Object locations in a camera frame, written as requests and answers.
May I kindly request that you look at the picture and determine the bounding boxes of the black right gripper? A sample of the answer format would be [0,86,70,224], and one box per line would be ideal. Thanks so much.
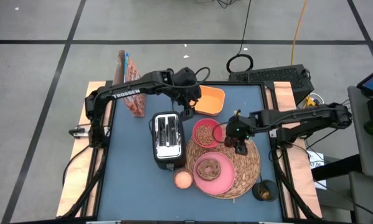
[225,115,253,156]

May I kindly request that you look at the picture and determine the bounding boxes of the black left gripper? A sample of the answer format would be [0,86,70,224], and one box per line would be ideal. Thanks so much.
[173,84,202,122]

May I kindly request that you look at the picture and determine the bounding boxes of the coral plastic bowl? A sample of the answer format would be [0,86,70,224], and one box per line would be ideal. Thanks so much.
[192,118,224,149]

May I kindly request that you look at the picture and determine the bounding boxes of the brown bagel half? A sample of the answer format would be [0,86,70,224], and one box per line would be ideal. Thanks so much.
[196,158,222,181]

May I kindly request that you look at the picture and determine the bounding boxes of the orange cereal box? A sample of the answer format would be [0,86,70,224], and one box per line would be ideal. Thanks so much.
[116,49,147,118]

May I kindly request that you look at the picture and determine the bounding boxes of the round woven straw placemat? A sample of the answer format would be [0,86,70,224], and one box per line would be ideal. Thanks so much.
[185,124,262,200]

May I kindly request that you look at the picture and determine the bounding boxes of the yellow plastic bin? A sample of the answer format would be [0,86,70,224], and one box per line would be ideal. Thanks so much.
[194,85,226,116]

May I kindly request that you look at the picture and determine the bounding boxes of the toasted oat cereal heap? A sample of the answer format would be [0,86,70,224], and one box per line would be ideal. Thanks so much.
[195,124,215,146]

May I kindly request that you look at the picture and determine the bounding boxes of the pink plastic plate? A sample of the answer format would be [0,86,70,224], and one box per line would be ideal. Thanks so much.
[192,151,236,196]

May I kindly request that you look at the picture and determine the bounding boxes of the black mesh utensil holder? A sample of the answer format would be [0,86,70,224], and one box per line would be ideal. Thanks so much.
[252,179,280,202]

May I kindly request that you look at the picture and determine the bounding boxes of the black two-slot toaster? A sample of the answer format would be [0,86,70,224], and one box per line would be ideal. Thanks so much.
[151,111,187,171]

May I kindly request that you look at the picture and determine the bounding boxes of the wooden table side board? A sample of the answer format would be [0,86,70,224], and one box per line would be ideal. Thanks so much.
[273,81,323,218]
[55,80,112,218]

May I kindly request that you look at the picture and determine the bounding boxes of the orange faceted plastic cup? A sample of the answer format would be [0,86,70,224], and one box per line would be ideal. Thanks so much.
[172,169,194,190]

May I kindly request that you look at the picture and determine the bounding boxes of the white paper sheet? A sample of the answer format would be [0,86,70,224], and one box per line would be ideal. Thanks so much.
[306,151,328,190]

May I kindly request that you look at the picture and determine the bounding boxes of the yellow power plug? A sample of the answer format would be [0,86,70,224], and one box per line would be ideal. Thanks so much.
[303,95,316,108]

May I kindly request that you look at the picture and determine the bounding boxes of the silver black clamp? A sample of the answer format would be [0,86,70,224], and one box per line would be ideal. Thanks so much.
[68,126,90,139]

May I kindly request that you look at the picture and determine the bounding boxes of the grey side desk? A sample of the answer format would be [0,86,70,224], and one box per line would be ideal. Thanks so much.
[347,85,373,187]

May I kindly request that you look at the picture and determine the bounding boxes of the black floor cable with coil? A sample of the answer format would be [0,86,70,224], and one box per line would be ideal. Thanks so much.
[225,0,255,74]

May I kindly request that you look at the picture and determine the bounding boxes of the yellow extension cable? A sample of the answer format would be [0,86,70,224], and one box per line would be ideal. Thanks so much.
[291,0,308,66]

